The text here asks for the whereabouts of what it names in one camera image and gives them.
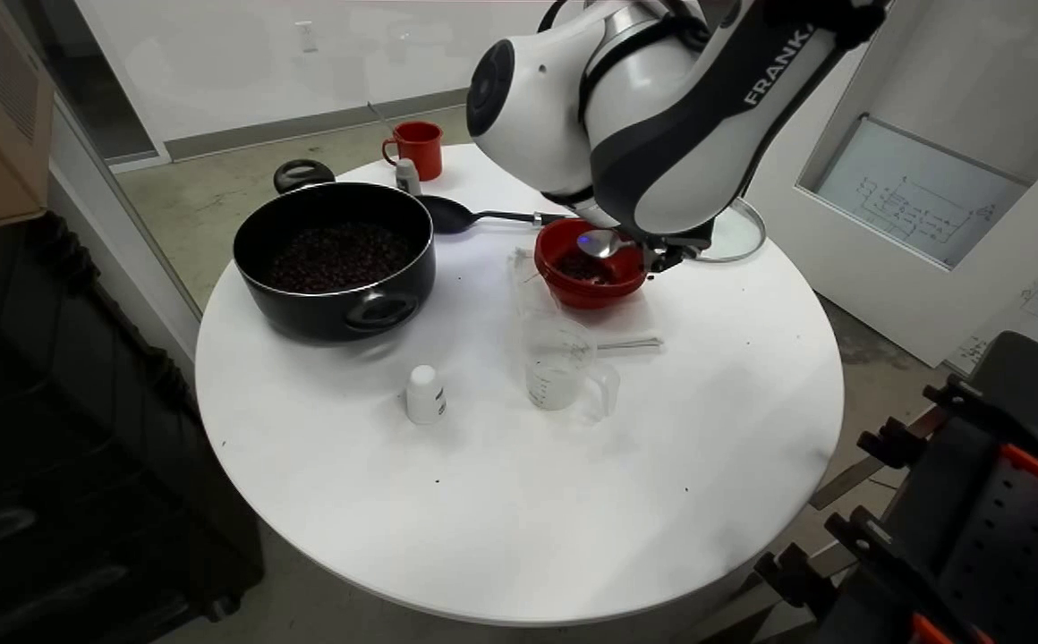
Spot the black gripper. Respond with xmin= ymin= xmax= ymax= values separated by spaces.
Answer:
xmin=633 ymin=225 xmax=721 ymax=277

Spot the black orange-tipped clamp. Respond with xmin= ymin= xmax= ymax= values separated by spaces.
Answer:
xmin=756 ymin=506 xmax=1000 ymax=644
xmin=857 ymin=373 xmax=1038 ymax=488

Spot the small white bottle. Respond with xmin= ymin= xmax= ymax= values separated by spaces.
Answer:
xmin=402 ymin=360 xmax=453 ymax=428

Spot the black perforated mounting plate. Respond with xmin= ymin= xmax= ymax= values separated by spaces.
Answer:
xmin=801 ymin=330 xmax=1038 ymax=644

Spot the white cutting board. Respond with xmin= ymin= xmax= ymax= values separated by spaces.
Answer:
xmin=510 ymin=244 xmax=669 ymax=358

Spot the black cooking pot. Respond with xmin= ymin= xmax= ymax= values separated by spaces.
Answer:
xmin=231 ymin=159 xmax=441 ymax=346

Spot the black serving ladle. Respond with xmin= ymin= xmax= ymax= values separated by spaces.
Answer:
xmin=418 ymin=192 xmax=553 ymax=235

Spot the door window panel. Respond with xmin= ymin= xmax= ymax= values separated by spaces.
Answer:
xmin=814 ymin=110 xmax=1030 ymax=271

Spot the red bowl with beans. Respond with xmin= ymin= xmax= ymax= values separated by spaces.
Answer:
xmin=529 ymin=213 xmax=651 ymax=314

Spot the clear glass measuring cup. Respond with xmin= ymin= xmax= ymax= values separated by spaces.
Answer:
xmin=522 ymin=352 xmax=623 ymax=425

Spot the glass pot lid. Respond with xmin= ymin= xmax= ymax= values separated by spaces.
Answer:
xmin=710 ymin=198 xmax=769 ymax=265

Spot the red cup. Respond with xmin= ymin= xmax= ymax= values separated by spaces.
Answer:
xmin=381 ymin=119 xmax=448 ymax=185

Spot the black cabinet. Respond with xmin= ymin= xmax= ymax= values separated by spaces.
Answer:
xmin=0 ymin=212 xmax=264 ymax=644

